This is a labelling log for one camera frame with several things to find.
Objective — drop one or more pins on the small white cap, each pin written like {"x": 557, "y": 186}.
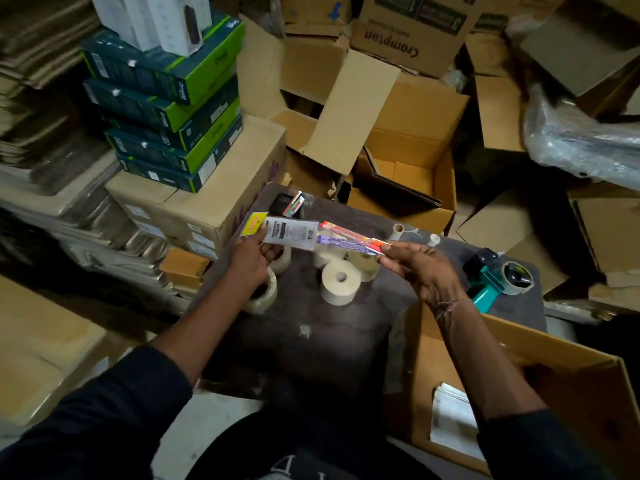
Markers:
{"x": 433, "y": 239}

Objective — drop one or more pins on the grey packet with yellow header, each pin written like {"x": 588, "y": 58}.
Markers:
{"x": 290, "y": 232}

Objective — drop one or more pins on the white product box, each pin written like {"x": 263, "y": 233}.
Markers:
{"x": 117, "y": 17}

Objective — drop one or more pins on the person's left forearm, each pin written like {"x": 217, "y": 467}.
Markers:
{"x": 200, "y": 324}

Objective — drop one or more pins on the stack of flattened cardboard sheets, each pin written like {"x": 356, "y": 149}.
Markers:
{"x": 50, "y": 144}

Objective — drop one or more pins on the open cardboard packing box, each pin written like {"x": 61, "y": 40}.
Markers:
{"x": 560, "y": 389}

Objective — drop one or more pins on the open empty cardboard box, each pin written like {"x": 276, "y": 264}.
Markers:
{"x": 400, "y": 164}

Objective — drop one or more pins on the small cardboard tape core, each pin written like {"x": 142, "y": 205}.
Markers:
{"x": 397, "y": 230}

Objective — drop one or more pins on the person's right thumb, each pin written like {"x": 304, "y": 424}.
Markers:
{"x": 402, "y": 247}

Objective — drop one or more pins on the orange toothbrush packet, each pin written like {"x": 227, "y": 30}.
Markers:
{"x": 350, "y": 233}

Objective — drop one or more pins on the flat cardboard sheet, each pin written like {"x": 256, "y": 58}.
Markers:
{"x": 40, "y": 349}

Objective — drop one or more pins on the person's right hand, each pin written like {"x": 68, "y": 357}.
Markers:
{"x": 430, "y": 277}

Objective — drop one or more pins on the small orange-brown box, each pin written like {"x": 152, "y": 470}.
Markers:
{"x": 184, "y": 268}

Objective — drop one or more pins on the white papers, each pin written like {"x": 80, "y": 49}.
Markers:
{"x": 454, "y": 419}

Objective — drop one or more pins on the teal tape dispenser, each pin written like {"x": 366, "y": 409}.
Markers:
{"x": 484, "y": 282}

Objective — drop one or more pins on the clear tape roll in dispenser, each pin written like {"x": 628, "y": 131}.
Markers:
{"x": 517, "y": 278}

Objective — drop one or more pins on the person's left thumb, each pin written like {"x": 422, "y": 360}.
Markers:
{"x": 259, "y": 237}

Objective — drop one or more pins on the clear plastic wrap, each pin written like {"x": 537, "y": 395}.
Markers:
{"x": 580, "y": 139}

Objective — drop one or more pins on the white box with black picture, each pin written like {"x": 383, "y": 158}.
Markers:
{"x": 172, "y": 19}

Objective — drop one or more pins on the beige tape roll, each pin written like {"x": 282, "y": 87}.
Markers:
{"x": 265, "y": 297}
{"x": 283, "y": 259}
{"x": 326, "y": 255}
{"x": 365, "y": 264}
{"x": 341, "y": 282}

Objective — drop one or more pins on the closed cardboard box with labels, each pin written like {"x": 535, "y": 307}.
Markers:
{"x": 215, "y": 204}

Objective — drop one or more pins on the person's left hand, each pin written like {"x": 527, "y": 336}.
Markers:
{"x": 250, "y": 264}

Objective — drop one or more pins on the person's right forearm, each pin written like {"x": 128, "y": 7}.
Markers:
{"x": 480, "y": 364}

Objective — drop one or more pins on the pile of empty cardboard boxes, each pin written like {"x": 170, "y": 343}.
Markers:
{"x": 565, "y": 119}

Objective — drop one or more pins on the purple toothbrush packet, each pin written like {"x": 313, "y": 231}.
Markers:
{"x": 345, "y": 243}

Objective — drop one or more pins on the printed cardboard box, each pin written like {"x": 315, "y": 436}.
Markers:
{"x": 417, "y": 29}

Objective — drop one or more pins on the green and teal product box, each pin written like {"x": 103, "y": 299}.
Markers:
{"x": 150, "y": 107}
{"x": 170, "y": 154}
{"x": 165, "y": 64}
{"x": 175, "y": 178}
{"x": 200, "y": 127}

